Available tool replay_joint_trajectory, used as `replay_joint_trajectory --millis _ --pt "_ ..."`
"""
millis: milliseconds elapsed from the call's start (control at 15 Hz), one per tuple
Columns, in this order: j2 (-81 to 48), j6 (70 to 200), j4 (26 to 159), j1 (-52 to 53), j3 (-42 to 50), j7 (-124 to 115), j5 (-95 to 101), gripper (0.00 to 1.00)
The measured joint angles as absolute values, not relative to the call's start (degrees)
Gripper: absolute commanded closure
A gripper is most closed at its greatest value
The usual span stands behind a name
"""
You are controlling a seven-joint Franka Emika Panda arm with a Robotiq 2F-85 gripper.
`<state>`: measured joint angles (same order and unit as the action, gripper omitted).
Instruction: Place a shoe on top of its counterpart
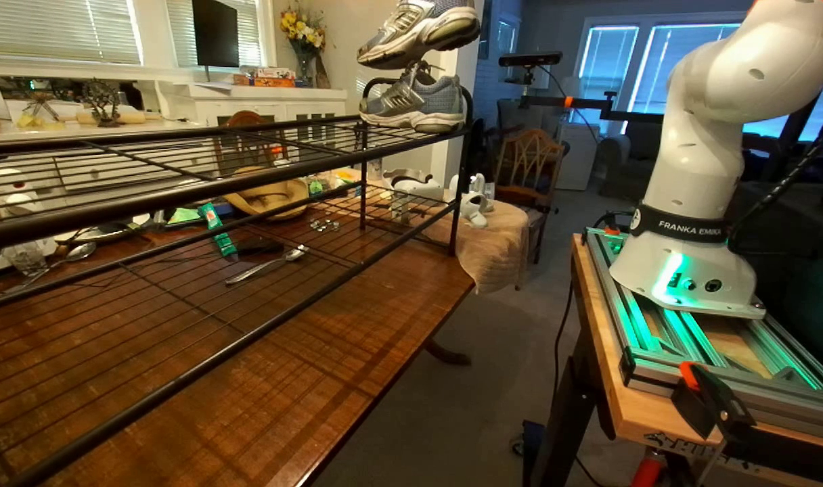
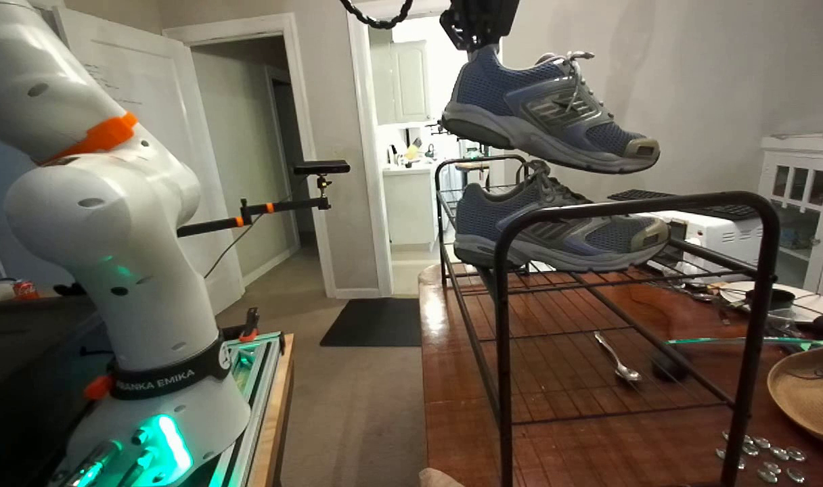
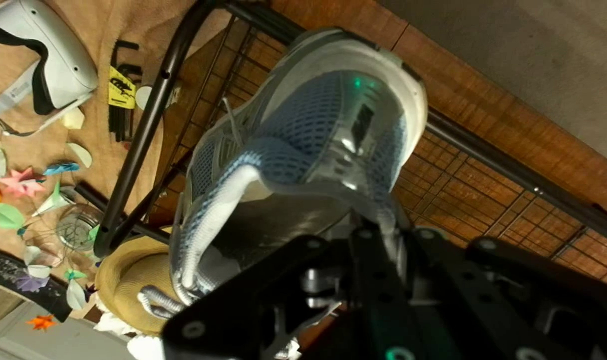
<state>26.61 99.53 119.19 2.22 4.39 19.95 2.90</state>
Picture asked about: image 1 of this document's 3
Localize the blue grey sneaker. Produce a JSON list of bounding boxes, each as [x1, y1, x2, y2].
[[358, 62, 470, 135], [355, 0, 483, 73]]

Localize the black metal shoe rack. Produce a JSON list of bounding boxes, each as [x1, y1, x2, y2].
[[0, 80, 478, 487]]

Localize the beige cloth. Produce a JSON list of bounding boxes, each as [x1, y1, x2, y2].
[[418, 192, 536, 298]]

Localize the clear glass pebbles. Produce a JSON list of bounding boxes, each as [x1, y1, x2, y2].
[[306, 214, 344, 235]]

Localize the silver metal spoon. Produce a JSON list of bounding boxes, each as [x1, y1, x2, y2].
[[221, 242, 312, 291]]

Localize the wooden dining chair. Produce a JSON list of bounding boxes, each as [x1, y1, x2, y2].
[[489, 126, 569, 265], [213, 110, 289, 180]]

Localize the green tube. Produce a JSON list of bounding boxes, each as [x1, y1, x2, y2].
[[194, 202, 241, 262]]

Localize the white sideboard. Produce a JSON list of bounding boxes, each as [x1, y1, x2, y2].
[[0, 51, 351, 131]]

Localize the wooden workbench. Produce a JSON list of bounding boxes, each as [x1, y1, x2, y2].
[[527, 230, 823, 487]]

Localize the yellow flowers in vase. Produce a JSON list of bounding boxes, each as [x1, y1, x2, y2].
[[276, 3, 330, 89]]

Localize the black flat screen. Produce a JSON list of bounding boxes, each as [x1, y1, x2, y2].
[[188, 0, 242, 70]]

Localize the orange black clamp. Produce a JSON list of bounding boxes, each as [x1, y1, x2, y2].
[[665, 361, 758, 444]]

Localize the small potted plant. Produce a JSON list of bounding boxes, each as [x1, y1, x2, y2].
[[76, 80, 127, 131]]

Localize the white window blind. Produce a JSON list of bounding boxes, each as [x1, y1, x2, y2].
[[0, 0, 145, 65]]

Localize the black camera on boom stand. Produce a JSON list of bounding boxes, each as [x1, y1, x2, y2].
[[494, 49, 635, 126]]

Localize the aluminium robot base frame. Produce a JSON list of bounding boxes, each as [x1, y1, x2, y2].
[[581, 225, 823, 444]]

